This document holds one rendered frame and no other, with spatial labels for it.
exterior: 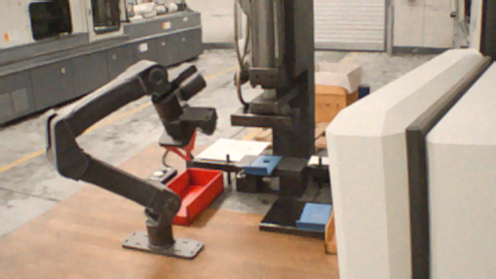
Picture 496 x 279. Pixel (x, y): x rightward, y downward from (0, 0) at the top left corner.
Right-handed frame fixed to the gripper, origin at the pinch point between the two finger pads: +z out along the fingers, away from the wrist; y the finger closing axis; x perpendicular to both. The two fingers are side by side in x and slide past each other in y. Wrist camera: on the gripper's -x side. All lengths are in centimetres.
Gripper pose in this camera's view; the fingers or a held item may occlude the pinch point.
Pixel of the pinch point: (188, 152)
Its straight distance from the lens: 120.3
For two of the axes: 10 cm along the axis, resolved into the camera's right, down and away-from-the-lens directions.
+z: 2.0, 6.7, 7.2
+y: 2.4, -7.4, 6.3
